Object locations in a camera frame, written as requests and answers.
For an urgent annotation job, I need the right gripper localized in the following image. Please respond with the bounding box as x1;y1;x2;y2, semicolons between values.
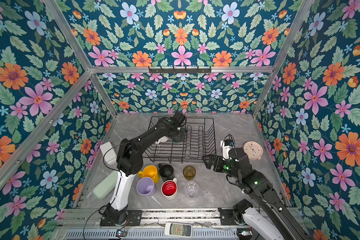
201;155;242;182

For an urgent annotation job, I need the green mug cream inside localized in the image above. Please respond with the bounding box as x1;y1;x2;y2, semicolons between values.
172;129;187;143

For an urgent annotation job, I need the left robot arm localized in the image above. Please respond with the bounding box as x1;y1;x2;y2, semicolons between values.
100;112;187;227

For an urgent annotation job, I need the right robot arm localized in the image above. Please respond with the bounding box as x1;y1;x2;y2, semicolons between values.
203;148;312;240

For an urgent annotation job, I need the amber glass cup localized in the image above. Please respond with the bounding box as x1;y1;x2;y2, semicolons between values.
183;166;196;181

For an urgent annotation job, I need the clear glass cup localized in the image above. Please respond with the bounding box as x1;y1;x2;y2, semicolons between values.
184;181;200;199

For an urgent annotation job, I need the black mug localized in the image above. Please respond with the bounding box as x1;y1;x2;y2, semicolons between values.
158;164;175;182

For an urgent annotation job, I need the red inside white mug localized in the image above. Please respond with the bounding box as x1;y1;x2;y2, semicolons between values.
161;178;179;201

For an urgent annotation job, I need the yellow mug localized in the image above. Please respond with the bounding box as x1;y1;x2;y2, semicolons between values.
138;165;160;184

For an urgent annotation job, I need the lilac cup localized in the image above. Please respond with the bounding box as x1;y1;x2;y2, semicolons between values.
136;177;157;197

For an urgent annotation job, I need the white remote control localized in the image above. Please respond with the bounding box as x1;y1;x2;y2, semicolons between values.
164;222;193;238

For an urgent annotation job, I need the white rectangular box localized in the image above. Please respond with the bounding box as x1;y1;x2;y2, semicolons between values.
100;142;117;165

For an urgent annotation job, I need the pale green case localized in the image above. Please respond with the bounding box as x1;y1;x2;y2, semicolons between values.
93;171;119;200

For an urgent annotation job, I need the black wire dish rack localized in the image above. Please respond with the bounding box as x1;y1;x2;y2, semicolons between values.
143;117;217;163

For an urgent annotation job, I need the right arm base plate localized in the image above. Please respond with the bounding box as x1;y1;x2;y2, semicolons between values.
218;208;238;226

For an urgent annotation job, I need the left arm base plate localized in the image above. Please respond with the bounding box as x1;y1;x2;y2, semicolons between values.
100;209;143;227

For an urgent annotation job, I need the black hook rail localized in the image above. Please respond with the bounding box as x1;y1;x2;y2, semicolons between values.
148;67;212;74

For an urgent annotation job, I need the aluminium frame post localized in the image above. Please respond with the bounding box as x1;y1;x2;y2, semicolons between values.
44;1;117;118

